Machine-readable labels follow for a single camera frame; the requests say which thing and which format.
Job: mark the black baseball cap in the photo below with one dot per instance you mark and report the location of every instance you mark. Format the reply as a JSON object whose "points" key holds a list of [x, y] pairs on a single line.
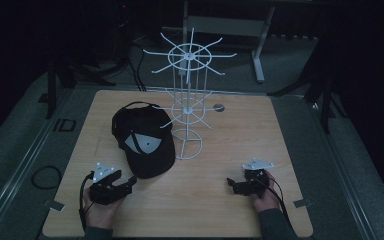
{"points": [[144, 140]]}

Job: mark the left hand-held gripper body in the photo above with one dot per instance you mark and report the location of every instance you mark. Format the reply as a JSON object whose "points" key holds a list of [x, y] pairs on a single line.
{"points": [[104, 193]]}

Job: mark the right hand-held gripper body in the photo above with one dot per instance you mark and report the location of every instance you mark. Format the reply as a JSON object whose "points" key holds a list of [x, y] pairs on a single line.
{"points": [[254, 182]]}

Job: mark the black tripod stand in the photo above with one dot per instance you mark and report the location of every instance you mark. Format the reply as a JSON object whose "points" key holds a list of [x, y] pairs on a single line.
{"points": [[316, 90], [63, 76]]}

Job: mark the grey tape strip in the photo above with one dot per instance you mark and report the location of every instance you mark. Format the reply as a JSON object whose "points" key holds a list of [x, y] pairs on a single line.
{"points": [[302, 202], [55, 205]]}

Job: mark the round metal table grommet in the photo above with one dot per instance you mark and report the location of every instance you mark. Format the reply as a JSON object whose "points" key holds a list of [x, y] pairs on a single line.
{"points": [[219, 107]]}

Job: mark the grey metal desk frame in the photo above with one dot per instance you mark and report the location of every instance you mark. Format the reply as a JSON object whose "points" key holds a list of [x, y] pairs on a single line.
{"points": [[226, 26]]}

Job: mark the person's left hand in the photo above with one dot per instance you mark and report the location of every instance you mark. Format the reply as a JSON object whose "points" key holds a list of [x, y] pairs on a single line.
{"points": [[100, 210]]}

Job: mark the person's right hand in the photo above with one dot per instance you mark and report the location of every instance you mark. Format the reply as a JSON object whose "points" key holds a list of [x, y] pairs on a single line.
{"points": [[265, 199]]}

